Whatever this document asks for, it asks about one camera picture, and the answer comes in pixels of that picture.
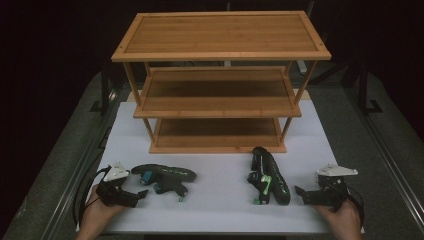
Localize white power strip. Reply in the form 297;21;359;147
295;59;308;75

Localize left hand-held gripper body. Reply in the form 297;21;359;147
96;161;141;209

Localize black metal stand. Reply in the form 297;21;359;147
357;64;384;117
89;61;112;117

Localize black sandal with green straps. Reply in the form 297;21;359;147
246;146;292;206

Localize three-tier wooden shoe rack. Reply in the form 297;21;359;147
110;10;333;155

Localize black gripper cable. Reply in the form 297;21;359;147
344;185;366;225
72;165;112;228

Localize aluminium frame rail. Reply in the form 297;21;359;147
41;88;118;240
344;84;424;233

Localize black sandal with blue straps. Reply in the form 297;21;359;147
130;163;198;203

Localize person's right hand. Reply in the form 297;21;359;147
312;199;363;240

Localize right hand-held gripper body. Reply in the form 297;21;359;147
307;162;360;213

